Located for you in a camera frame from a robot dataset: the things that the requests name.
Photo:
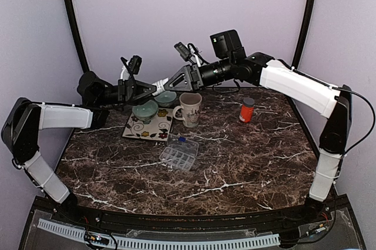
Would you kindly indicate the white slotted cable duct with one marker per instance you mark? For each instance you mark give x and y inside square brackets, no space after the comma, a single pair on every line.
[137,239]

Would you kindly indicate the left black frame post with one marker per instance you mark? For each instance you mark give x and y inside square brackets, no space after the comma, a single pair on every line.
[74,28]

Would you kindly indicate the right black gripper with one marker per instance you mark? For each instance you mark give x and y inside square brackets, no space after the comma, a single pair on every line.
[192,83]

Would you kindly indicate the black front rail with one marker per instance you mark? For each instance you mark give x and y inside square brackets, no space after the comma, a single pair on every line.
[288,219]

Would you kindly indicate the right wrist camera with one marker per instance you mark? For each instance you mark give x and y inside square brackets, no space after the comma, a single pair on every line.
[188,54]

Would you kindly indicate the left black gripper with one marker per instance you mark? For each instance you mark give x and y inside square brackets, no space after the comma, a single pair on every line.
[127,91]

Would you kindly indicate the right black frame post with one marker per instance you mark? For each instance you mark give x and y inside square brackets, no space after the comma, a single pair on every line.
[308,11]

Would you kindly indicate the small white pill bottle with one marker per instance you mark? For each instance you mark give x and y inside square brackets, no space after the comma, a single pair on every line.
[160,85]

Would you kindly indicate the floral rectangular ceramic plate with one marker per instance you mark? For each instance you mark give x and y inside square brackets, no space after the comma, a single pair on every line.
[157,130]

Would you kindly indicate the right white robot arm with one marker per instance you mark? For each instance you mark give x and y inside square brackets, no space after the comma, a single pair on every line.
[260,69]

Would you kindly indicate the orange pill bottle grey cap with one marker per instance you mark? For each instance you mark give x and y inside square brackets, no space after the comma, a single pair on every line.
[246,110]

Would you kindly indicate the light green ceramic bowl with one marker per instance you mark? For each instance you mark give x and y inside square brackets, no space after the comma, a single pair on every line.
[145,112]

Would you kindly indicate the clear plastic pill organizer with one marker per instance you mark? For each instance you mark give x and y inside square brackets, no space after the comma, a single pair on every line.
[180,152]

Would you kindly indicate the black frame post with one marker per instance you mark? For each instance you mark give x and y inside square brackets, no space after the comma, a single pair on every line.
[74,28]
[308,11]

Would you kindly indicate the cream ceramic mug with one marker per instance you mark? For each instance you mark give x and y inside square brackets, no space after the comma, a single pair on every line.
[188,110]

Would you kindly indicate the blue striped ceramic bowl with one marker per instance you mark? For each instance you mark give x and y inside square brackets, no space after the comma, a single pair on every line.
[166,99]

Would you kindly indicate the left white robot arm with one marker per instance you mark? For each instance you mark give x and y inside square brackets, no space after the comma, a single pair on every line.
[21,129]

